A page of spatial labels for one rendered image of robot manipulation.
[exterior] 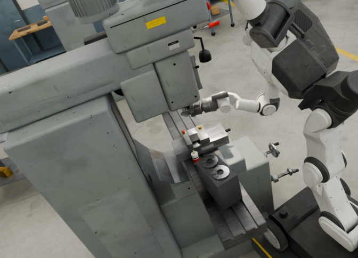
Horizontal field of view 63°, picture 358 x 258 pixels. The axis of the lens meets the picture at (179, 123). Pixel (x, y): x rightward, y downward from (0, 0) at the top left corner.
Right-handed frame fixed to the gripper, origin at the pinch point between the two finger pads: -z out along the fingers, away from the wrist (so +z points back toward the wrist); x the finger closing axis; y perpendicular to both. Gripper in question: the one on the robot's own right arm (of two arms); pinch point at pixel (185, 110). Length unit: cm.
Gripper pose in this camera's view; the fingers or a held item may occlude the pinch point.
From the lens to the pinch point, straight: 172.8
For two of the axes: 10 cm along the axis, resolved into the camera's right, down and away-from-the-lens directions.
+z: 9.6, -2.1, -1.7
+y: 2.7, 7.7, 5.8
